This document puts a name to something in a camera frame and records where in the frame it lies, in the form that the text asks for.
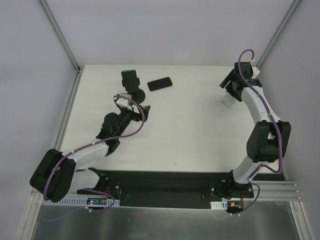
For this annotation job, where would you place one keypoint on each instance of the teal-edged black smartphone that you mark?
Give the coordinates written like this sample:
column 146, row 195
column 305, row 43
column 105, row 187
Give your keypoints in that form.
column 130, row 80

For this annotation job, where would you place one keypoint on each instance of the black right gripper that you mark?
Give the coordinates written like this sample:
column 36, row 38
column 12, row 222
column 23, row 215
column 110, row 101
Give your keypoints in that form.
column 231, row 83

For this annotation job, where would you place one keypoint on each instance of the aluminium rail extrusion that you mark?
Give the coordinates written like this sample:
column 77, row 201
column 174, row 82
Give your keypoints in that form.
column 277, row 191

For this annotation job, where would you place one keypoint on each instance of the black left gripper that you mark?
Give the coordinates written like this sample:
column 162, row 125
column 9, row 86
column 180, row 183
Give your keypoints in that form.
column 136, row 113

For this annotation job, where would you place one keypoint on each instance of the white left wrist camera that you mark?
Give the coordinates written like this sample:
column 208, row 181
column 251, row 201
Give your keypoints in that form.
column 122, row 100

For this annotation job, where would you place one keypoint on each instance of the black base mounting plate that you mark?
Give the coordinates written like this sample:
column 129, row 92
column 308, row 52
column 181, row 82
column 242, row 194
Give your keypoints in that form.
column 183, row 190

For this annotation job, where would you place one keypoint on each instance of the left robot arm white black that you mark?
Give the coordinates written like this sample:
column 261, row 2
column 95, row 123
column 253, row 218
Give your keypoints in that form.
column 59, row 171

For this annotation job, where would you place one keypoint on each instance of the white cable duct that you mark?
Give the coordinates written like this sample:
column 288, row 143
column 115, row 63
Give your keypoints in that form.
column 89, row 201
column 219, row 205

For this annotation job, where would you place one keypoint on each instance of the right aluminium frame post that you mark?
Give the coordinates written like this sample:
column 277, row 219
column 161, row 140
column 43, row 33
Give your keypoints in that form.
column 290, row 12

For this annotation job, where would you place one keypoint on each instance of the left aluminium frame post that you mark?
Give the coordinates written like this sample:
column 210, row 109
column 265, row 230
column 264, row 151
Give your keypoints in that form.
column 59, row 34

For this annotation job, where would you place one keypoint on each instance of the silver folding phone stand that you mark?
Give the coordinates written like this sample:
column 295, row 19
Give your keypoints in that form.
column 228, row 100

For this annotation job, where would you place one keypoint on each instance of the aluminium frame post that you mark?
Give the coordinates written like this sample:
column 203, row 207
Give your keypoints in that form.
column 290, row 12
column 59, row 34

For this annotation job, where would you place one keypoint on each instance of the black round-base phone stand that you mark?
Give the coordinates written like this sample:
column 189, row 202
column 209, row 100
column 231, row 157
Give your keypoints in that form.
column 137, row 96

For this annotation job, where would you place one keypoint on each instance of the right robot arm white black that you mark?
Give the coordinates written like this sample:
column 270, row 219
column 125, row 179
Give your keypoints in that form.
column 269, row 138

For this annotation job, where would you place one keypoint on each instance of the black phone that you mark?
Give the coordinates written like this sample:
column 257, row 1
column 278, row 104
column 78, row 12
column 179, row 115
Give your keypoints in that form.
column 159, row 84

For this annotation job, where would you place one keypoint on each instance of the left white cable duct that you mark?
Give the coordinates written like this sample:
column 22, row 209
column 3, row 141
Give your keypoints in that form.
column 89, row 201

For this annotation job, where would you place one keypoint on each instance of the right white cable duct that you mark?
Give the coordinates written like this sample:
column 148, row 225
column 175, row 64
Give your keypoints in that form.
column 219, row 205

